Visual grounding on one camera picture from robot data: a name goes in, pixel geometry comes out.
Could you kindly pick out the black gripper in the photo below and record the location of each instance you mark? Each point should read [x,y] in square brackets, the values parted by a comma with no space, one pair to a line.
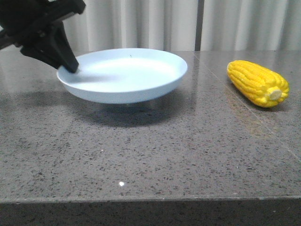
[21,18]

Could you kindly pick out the light blue round plate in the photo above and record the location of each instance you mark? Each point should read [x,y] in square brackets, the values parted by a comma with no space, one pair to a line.
[124,76]

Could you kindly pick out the yellow corn cob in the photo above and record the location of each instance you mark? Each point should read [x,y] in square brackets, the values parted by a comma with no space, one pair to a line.
[262,86]

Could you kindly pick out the white pleated curtain left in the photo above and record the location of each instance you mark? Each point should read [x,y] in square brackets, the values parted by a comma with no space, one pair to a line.
[158,24]

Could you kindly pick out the white pleated curtain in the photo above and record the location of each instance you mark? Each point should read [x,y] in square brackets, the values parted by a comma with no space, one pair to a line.
[251,25]
[158,24]

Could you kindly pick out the white pleated curtain right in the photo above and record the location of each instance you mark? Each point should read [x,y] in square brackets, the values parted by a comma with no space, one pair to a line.
[251,25]

